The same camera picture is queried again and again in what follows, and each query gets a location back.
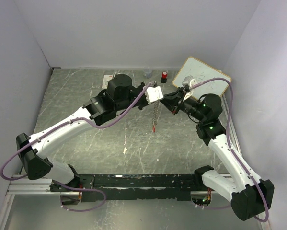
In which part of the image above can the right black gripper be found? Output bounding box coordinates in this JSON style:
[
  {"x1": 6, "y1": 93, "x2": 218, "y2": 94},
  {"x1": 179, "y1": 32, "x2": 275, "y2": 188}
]
[{"x1": 161, "y1": 87, "x2": 206, "y2": 122}]

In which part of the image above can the metal disc with keyrings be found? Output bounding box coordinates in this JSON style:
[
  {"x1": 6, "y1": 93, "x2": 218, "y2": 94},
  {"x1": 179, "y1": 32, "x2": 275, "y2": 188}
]
[{"x1": 152, "y1": 101, "x2": 159, "y2": 128}]

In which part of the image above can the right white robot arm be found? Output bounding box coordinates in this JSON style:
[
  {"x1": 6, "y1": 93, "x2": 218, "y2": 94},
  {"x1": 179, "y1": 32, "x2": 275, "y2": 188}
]
[{"x1": 161, "y1": 88, "x2": 274, "y2": 222}]

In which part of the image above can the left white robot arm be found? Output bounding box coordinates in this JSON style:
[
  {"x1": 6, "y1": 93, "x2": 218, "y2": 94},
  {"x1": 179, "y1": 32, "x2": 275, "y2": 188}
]
[{"x1": 16, "y1": 74, "x2": 155, "y2": 191}]

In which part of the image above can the red black stamp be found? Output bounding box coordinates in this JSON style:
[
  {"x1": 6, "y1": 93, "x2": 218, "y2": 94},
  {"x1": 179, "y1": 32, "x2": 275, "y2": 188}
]
[{"x1": 160, "y1": 71, "x2": 168, "y2": 84}]

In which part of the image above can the small clear cup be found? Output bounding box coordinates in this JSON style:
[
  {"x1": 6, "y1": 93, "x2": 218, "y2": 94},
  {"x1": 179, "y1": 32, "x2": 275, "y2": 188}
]
[{"x1": 143, "y1": 67, "x2": 152, "y2": 79}]

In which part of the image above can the small whiteboard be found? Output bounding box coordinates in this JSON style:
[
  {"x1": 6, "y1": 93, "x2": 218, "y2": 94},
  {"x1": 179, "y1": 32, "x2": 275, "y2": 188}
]
[{"x1": 172, "y1": 57, "x2": 232, "y2": 99}]

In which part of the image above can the white staple box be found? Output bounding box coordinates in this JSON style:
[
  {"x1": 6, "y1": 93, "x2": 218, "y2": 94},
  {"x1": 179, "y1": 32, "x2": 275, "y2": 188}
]
[{"x1": 102, "y1": 75, "x2": 113, "y2": 89}]

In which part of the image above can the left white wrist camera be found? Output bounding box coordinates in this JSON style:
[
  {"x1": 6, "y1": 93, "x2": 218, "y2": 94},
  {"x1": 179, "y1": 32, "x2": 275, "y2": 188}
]
[{"x1": 145, "y1": 86, "x2": 164, "y2": 104}]

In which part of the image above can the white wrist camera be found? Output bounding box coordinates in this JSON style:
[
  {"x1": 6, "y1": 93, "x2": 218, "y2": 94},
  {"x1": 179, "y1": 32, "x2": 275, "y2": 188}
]
[
  {"x1": 182, "y1": 75, "x2": 198, "y2": 101},
  {"x1": 145, "y1": 86, "x2": 164, "y2": 104}
]

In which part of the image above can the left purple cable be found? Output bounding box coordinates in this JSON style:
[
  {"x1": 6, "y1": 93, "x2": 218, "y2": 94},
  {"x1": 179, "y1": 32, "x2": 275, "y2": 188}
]
[{"x1": 0, "y1": 81, "x2": 156, "y2": 212}]

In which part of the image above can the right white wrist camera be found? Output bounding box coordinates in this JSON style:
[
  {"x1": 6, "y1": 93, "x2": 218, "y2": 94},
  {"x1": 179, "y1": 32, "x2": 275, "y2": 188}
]
[{"x1": 182, "y1": 75, "x2": 198, "y2": 101}]

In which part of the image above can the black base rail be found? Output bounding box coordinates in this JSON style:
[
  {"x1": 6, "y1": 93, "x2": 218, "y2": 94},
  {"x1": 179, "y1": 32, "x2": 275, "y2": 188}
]
[{"x1": 50, "y1": 174, "x2": 211, "y2": 206}]

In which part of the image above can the aluminium frame rail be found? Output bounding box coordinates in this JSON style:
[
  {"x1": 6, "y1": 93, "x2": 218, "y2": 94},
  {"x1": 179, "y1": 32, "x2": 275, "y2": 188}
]
[{"x1": 7, "y1": 178, "x2": 52, "y2": 195}]

